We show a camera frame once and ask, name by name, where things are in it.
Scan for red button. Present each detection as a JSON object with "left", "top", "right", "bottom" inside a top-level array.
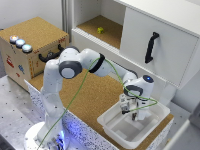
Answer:
[{"left": 9, "top": 34, "right": 20, "bottom": 45}]

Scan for black door handle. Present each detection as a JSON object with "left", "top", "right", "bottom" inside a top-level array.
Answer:
[{"left": 144, "top": 31, "right": 161, "bottom": 65}]

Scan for yellow block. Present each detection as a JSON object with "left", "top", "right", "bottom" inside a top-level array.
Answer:
[{"left": 96, "top": 26, "right": 106, "bottom": 35}]

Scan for black drawer handle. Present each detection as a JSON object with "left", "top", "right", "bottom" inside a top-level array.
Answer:
[{"left": 37, "top": 43, "right": 66, "bottom": 64}]

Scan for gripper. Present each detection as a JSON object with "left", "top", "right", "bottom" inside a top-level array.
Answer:
[{"left": 119, "top": 94, "right": 148, "bottom": 116}]

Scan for green button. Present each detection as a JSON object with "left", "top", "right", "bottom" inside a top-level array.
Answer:
[{"left": 21, "top": 43, "right": 34, "bottom": 55}]

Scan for blue button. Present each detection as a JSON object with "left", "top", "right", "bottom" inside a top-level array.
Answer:
[{"left": 15, "top": 38, "right": 27, "bottom": 49}]

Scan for white cabinet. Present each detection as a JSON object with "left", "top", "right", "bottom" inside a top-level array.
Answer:
[{"left": 71, "top": 0, "right": 200, "bottom": 111}]

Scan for white plastic box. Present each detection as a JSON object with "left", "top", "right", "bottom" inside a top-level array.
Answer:
[{"left": 96, "top": 99, "right": 171, "bottom": 150}]

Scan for green cable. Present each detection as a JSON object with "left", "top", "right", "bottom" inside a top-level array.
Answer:
[{"left": 35, "top": 57, "right": 159, "bottom": 150}]

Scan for white sliding door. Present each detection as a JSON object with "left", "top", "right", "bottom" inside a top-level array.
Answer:
[{"left": 119, "top": 6, "right": 200, "bottom": 91}]

